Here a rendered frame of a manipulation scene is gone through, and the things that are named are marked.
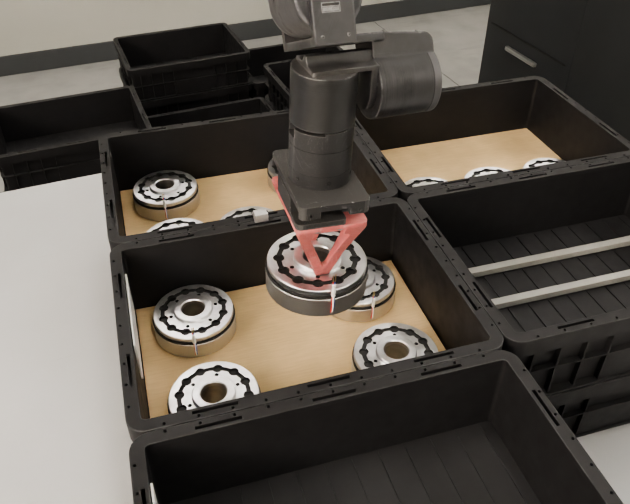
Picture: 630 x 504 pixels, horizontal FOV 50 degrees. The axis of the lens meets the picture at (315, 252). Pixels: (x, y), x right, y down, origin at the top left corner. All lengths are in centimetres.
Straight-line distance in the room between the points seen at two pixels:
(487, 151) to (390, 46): 72
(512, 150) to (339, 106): 77
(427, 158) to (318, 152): 68
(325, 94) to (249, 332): 41
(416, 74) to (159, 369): 48
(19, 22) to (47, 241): 259
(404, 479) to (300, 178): 34
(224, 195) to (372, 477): 57
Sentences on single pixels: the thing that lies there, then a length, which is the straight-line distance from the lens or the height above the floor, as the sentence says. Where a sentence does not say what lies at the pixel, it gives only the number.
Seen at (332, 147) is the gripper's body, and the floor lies 117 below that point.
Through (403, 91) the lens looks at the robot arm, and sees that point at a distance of 58.
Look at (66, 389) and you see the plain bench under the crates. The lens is 104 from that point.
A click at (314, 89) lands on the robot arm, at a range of 55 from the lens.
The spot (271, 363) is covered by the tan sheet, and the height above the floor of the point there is 83.
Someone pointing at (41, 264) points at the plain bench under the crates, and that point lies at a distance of 128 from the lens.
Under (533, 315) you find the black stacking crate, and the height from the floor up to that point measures 83.
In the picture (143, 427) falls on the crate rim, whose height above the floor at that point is 93.
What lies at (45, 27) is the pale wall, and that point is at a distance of 385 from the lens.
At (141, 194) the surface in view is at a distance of 111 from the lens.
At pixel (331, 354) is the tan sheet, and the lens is 85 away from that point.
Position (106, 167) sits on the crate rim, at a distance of 105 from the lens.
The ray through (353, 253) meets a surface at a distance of 69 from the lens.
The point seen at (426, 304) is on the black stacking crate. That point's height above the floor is 85.
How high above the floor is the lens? 145
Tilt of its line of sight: 39 degrees down
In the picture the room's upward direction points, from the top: straight up
